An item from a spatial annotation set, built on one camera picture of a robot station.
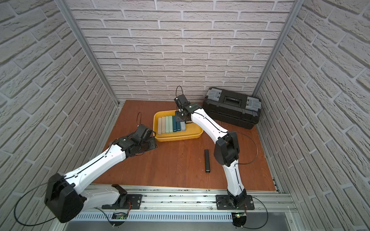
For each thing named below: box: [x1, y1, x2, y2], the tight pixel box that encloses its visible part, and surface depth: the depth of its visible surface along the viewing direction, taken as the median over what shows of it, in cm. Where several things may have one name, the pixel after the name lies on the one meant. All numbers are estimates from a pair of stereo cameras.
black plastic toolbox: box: [200, 87, 262, 130], surface depth 99 cm
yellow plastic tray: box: [152, 109, 204, 142], surface depth 102 cm
